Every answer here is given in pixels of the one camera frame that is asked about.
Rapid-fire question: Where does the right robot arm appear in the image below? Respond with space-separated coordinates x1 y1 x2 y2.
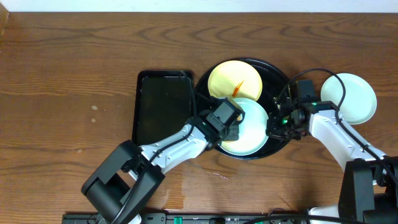
267 98 397 223

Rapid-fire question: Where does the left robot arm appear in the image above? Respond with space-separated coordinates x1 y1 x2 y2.
81 118 226 223

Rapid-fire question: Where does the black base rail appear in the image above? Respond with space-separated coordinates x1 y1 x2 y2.
61 212 312 224

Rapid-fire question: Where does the light blue plate front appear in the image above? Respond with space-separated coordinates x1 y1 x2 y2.
320 73 377 124

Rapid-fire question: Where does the black rectangular tray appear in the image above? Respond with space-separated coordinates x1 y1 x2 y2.
131 70 193 146

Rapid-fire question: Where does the black round tray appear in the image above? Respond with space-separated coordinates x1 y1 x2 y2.
195 58 290 160

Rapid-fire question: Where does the pale green plate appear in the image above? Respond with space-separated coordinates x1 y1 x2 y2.
220 98 269 156

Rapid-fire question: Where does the green and yellow sponge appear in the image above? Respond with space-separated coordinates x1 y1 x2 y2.
236 114 243 121

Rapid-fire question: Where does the yellow plate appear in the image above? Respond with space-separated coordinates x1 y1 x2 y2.
208 60 262 101

